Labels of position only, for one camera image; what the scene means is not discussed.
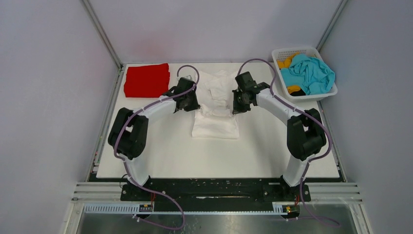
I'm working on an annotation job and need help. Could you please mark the white t shirt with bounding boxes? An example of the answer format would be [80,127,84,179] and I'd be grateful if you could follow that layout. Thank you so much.
[191,70,240,139]

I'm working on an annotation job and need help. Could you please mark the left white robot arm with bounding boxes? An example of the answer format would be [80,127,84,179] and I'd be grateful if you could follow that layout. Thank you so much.
[108,76,200,200]

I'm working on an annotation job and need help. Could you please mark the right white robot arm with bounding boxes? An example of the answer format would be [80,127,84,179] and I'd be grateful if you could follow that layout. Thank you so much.
[232,72,327,201]

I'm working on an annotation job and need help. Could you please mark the folded red t shirt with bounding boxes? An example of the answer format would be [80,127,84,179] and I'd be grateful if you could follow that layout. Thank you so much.
[124,63,170,98]

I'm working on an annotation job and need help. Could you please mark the yellow t shirt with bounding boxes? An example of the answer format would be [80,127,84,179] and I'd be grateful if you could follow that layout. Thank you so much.
[277,52,301,95]

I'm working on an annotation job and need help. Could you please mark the white plastic laundry basket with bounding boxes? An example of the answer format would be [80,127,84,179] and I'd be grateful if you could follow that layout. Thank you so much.
[272,46,338,102]

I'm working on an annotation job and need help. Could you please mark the teal t shirt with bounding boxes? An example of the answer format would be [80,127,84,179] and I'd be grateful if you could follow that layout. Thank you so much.
[280,54,336,96]

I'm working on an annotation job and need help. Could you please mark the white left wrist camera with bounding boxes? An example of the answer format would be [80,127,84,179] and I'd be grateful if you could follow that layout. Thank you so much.
[181,75,194,80]

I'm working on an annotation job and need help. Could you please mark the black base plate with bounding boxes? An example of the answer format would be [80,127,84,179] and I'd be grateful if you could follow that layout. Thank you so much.
[120,178,311,212]

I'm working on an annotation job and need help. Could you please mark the aluminium frame rail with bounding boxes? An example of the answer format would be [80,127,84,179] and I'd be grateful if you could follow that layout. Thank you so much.
[72,182,362,215]

